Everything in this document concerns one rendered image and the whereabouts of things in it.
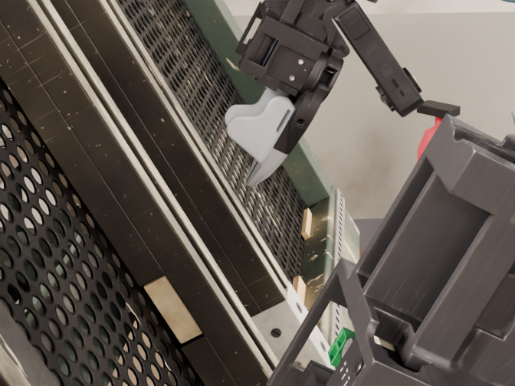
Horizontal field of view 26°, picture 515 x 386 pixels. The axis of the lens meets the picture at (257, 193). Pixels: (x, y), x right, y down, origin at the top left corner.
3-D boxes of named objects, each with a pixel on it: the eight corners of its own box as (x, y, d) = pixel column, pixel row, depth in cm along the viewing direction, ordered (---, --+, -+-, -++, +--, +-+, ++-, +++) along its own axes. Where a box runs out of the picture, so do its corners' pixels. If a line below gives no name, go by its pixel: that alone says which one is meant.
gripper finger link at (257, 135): (203, 163, 102) (250, 74, 99) (260, 190, 103) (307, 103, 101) (204, 174, 99) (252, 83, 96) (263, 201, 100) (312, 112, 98)
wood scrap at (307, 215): (305, 240, 203) (309, 237, 203) (300, 233, 203) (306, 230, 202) (307, 216, 214) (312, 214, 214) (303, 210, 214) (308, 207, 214)
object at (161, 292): (180, 345, 124) (203, 333, 123) (142, 286, 122) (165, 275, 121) (184, 332, 126) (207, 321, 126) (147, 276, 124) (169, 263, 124)
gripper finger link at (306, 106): (267, 136, 102) (313, 53, 99) (284, 145, 102) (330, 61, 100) (272, 152, 97) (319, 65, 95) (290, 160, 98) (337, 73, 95)
